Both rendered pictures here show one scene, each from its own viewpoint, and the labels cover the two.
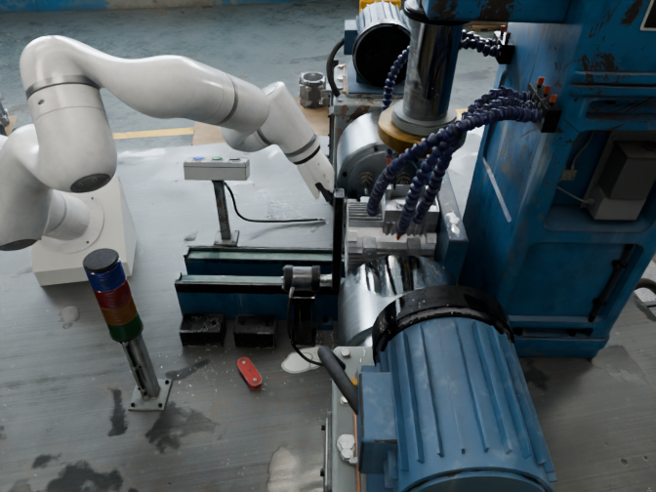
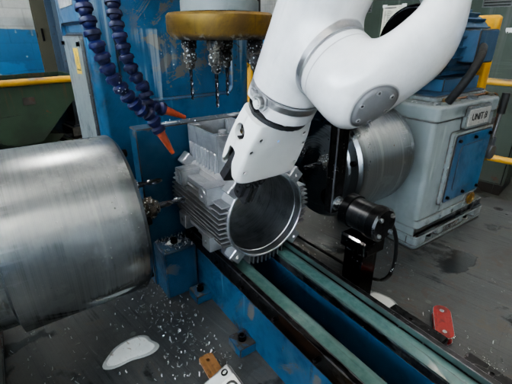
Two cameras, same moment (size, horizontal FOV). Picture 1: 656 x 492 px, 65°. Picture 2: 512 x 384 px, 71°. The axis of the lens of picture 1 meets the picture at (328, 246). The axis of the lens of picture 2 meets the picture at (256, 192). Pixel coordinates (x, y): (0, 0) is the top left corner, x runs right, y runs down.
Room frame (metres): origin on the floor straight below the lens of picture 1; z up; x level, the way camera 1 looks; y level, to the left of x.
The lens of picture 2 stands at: (1.29, 0.40, 1.30)
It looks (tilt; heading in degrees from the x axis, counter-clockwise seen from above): 24 degrees down; 235
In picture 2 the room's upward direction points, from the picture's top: straight up
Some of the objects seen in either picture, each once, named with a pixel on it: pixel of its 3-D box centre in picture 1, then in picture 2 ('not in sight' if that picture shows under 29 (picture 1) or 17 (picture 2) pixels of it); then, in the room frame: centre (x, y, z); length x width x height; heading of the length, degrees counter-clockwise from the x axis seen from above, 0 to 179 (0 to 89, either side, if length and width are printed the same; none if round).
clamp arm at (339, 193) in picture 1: (336, 242); (339, 146); (0.82, -0.02, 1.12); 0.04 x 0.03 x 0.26; 90
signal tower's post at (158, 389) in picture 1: (129, 336); not in sight; (0.65, 0.39, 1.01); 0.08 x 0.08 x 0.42; 0
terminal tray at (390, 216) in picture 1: (408, 210); (225, 144); (0.96, -0.18, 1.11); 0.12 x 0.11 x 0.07; 89
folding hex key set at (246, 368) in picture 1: (249, 373); (442, 324); (0.71, 0.18, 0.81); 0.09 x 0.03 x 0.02; 35
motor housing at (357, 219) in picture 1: (387, 240); (237, 196); (0.96, -0.14, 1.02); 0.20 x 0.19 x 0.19; 89
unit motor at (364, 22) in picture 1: (367, 76); not in sight; (1.59, -0.11, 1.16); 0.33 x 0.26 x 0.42; 0
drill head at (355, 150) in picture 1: (380, 155); (23, 238); (1.31, -0.15, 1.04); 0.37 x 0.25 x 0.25; 0
